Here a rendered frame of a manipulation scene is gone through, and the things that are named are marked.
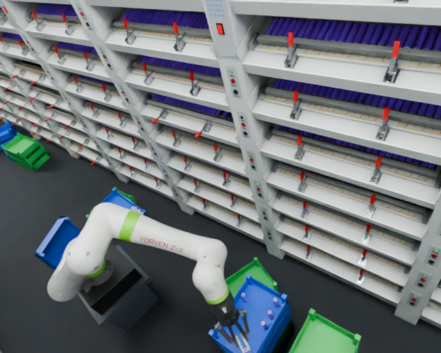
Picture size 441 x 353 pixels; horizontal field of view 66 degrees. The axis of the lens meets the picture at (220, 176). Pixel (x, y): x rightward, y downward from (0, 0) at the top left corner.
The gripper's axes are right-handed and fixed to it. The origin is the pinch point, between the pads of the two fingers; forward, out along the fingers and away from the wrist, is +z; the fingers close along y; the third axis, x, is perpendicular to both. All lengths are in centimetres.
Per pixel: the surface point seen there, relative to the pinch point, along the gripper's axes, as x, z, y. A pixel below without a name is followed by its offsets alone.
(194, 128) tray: 46, -74, 22
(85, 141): 173, -74, -45
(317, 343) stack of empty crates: -6.4, 12.4, 25.9
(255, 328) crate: 8.6, 5.4, 6.8
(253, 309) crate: 15.1, 2.3, 10.0
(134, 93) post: 70, -97, 5
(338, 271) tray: 26, 17, 57
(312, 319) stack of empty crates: -0.1, 6.9, 29.2
